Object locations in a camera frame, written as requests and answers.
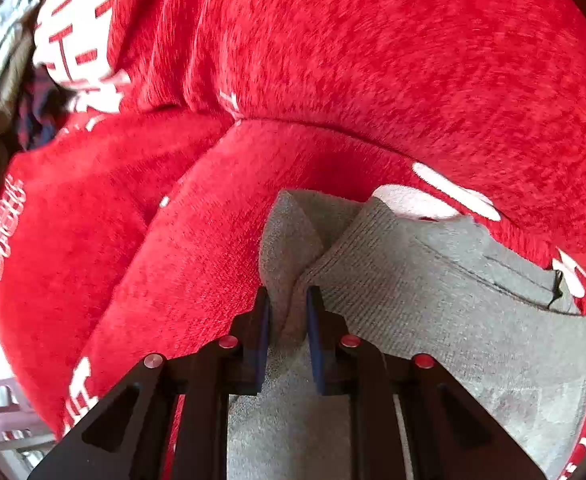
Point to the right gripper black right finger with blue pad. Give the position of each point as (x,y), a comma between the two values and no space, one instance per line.
(408,418)

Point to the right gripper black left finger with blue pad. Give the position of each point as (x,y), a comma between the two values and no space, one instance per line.
(168,416)

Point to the grey knit garment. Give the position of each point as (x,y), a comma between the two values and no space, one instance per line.
(506,329)

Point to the pink plastic stool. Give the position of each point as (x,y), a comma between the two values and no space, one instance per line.
(24,437)

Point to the red sofa seat cushion cover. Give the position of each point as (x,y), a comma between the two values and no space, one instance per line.
(144,235)

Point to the red sofa back cushion cover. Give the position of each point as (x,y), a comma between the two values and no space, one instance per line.
(490,91)

